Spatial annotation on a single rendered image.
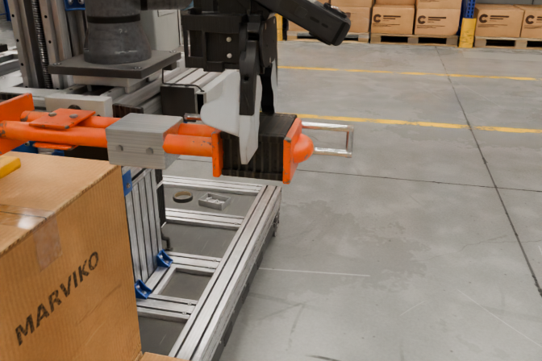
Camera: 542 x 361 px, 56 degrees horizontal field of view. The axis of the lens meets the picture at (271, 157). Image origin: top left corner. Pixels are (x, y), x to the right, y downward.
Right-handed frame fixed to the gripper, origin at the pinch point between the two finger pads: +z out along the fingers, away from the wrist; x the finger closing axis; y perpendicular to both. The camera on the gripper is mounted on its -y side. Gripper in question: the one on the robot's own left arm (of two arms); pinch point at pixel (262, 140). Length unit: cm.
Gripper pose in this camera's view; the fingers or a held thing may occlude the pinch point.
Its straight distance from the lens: 56.5
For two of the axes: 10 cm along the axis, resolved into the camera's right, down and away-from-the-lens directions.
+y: -9.8, -0.8, 2.0
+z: 0.0, 9.2, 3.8
